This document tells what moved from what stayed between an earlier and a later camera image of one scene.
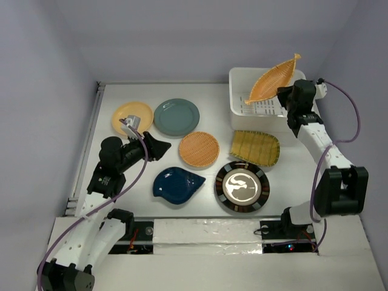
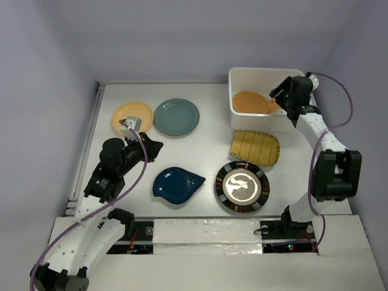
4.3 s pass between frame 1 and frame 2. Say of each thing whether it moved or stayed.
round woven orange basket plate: moved
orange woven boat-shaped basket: moved
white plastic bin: stayed
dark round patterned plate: stayed
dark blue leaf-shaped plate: stayed
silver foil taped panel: stayed
